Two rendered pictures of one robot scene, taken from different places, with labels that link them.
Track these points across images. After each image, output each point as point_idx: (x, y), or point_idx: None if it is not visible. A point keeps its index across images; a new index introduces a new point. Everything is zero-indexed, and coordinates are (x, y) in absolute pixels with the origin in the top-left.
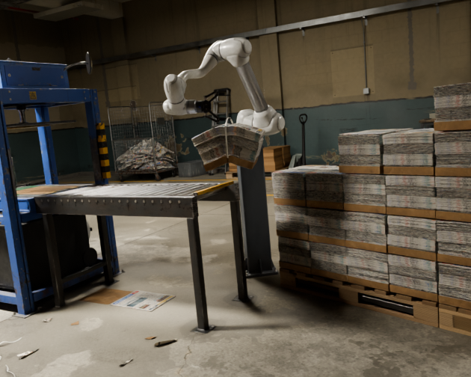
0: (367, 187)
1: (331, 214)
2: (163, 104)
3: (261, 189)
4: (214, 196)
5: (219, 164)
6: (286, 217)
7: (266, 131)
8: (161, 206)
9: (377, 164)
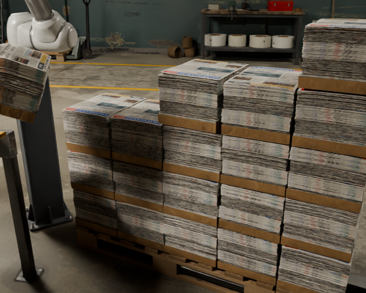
0: (196, 146)
1: (146, 172)
2: None
3: (47, 122)
4: None
5: None
6: (84, 168)
7: (51, 47)
8: None
9: (212, 120)
